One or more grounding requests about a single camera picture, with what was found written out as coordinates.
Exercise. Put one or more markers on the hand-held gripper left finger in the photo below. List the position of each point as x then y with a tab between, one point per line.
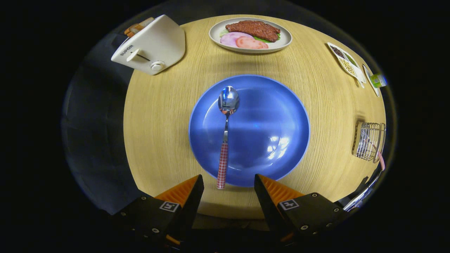
191	207

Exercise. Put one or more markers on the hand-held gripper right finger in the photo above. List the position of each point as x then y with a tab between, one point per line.
269	207

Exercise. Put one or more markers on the blue round plate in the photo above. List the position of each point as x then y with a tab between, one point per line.
260	140

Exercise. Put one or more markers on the yellow beans pile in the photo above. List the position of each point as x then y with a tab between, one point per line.
347	66

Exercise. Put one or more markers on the white divided dish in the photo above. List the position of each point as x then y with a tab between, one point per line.
359	73

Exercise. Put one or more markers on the small white saucer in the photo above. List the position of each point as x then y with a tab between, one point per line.
367	75

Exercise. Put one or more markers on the reddish ham slice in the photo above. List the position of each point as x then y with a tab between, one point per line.
251	43

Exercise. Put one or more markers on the cream oval plate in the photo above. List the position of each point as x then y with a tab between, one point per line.
283	41

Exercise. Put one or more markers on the silver bottle green label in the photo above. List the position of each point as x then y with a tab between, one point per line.
378	80

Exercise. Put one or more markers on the green lettuce leaf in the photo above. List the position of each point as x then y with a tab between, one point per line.
262	39

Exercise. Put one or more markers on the white toaster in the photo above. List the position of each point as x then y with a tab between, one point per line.
158	42

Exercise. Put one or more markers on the green beans pile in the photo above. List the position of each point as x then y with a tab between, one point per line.
351	59

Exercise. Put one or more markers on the dark red beans pile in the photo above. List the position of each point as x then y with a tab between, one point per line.
336	51

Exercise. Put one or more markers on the pale pink ham slice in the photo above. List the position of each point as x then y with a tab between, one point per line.
228	38

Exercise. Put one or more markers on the brown steak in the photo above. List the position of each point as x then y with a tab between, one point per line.
253	30

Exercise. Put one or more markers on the toast slices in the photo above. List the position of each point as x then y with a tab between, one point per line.
135	28

